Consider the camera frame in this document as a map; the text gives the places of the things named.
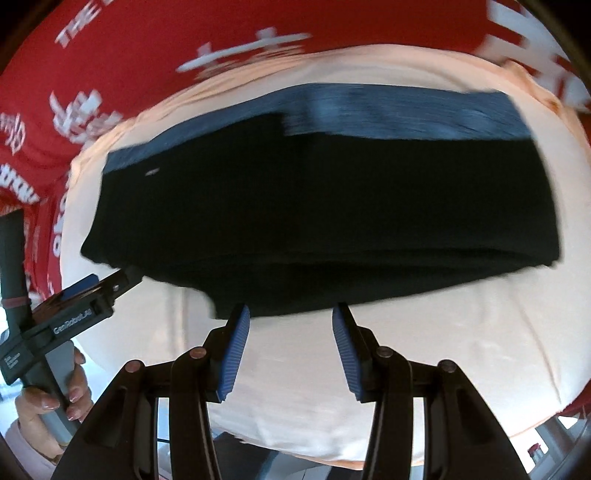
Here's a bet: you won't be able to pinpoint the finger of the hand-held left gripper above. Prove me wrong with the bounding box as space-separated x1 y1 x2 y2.
59 266 145 309

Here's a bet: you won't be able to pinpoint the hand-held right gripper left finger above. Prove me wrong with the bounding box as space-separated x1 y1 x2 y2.
51 304 252 480

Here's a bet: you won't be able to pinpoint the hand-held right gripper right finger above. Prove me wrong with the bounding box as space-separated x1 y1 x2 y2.
331 302 536 480

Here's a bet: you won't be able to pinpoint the black pants with blue trim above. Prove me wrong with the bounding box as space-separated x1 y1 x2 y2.
81 83 564 319

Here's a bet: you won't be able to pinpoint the person's left forearm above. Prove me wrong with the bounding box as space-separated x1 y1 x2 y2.
0 418 57 480

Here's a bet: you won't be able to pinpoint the person's left hand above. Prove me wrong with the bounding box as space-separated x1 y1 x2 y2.
15 346 94 461

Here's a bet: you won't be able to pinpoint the cream cloth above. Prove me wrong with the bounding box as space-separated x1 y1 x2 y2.
60 44 591 469

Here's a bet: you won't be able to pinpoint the red printed blanket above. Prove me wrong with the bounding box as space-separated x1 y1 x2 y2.
0 0 591 416

